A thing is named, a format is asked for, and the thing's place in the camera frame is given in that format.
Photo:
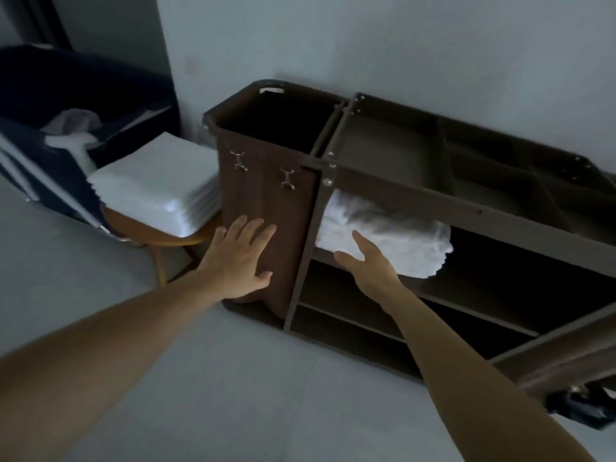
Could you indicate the person's left hand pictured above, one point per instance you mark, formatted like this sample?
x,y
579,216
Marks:
x,y
236,264

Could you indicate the person's right hand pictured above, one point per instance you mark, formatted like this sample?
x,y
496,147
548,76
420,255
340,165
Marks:
x,y
375,276

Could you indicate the brown housekeeping cart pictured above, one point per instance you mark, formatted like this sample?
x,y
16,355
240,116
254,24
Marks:
x,y
260,187

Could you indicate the person's right forearm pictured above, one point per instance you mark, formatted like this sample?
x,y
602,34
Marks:
x,y
481,389

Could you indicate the person's left forearm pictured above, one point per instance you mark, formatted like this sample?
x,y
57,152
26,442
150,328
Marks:
x,y
96,365

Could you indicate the round wooden side table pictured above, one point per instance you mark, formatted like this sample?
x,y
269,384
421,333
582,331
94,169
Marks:
x,y
139,230

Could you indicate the white pillowcase black piping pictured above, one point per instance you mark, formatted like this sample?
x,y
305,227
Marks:
x,y
72,119

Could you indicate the black object on floor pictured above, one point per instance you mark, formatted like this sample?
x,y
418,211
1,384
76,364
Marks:
x,y
577,404

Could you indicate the grey door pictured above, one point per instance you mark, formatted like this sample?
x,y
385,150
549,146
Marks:
x,y
110,28

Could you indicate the navy laundry hamper white frame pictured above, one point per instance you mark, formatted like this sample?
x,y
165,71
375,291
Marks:
x,y
29,91

